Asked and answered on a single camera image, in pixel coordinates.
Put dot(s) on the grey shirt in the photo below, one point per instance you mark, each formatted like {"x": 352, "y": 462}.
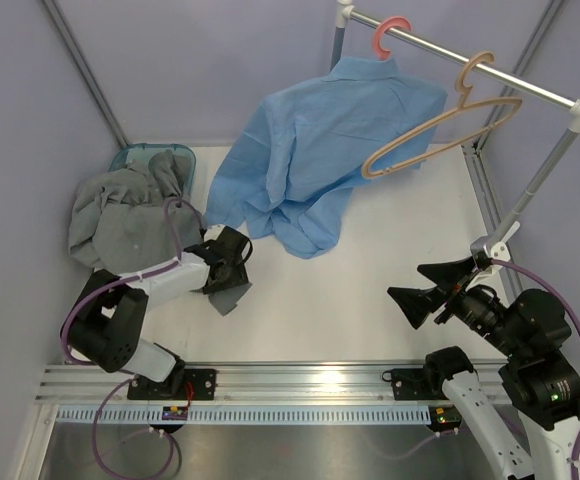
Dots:
{"x": 134, "y": 218}

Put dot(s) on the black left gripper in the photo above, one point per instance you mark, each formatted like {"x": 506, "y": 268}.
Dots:
{"x": 237, "y": 277}

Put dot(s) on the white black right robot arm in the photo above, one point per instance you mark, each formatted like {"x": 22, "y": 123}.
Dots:
{"x": 529, "y": 322}

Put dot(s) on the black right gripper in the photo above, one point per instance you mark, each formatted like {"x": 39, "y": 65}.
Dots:
{"x": 417, "y": 303}

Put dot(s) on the blue shirt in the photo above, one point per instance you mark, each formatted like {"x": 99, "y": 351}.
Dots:
{"x": 291, "y": 172}

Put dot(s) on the teal plastic bin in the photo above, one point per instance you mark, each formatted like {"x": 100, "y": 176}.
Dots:
{"x": 144, "y": 152}

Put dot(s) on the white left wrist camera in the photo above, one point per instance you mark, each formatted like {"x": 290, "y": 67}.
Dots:
{"x": 212, "y": 234}

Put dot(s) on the aluminium mounting rail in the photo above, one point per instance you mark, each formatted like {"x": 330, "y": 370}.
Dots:
{"x": 242, "y": 383}

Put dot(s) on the white slotted cable duct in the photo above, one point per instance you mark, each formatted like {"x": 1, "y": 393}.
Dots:
{"x": 300, "y": 415}

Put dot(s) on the white metal clothes rack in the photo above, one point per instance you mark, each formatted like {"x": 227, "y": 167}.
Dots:
{"x": 435, "y": 212}

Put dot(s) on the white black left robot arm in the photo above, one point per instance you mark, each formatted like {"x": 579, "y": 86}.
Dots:
{"x": 104, "y": 327}

